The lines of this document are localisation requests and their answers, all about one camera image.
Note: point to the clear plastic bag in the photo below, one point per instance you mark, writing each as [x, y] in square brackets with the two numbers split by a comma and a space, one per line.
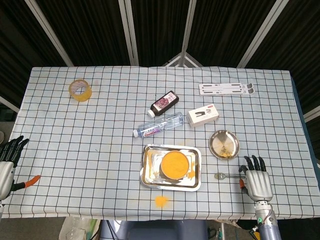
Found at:
[72, 230]

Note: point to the rectangular steel tray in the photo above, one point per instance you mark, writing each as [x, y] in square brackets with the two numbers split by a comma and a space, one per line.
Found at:
[150, 175]

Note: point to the small metal spoon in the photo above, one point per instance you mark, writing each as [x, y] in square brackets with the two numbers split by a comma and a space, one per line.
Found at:
[219, 176]

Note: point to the round steel plate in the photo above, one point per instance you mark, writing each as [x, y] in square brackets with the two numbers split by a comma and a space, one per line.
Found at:
[223, 143]

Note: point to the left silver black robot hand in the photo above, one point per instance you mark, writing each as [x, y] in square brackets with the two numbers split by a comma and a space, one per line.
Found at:
[6, 172]

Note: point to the dark juice bottle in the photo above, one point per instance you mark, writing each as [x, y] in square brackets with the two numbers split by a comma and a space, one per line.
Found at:
[163, 103]

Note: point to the white screen frame post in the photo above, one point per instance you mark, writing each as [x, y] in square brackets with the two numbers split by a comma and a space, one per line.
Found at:
[312, 113]
[262, 32]
[130, 32]
[188, 32]
[49, 32]
[10, 105]

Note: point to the clear plastic water bottle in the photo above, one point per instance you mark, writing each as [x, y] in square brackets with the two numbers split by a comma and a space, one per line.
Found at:
[160, 125]

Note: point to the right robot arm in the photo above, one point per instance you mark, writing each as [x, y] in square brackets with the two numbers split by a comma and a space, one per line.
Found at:
[268, 227]

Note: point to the spilled yellow powder pile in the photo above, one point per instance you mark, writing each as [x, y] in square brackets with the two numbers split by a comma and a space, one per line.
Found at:
[161, 200]

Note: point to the white screen foot bracket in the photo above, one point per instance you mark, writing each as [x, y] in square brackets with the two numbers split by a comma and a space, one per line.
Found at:
[172, 60]

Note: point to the yellow packing tape roll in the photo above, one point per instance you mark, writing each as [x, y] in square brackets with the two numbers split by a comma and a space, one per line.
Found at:
[82, 96]

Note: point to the bowl of yellow powder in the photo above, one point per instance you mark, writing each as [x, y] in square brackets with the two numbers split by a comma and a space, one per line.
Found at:
[175, 164]

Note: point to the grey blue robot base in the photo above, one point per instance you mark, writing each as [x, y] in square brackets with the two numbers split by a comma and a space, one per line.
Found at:
[155, 231]

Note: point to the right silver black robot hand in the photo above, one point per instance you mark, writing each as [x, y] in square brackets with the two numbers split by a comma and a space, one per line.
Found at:
[258, 183]

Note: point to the white black-grid tablecloth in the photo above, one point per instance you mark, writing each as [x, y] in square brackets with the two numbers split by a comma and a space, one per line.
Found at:
[87, 150]

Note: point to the white stapler box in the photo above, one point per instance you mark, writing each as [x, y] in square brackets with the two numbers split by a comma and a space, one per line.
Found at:
[203, 116]

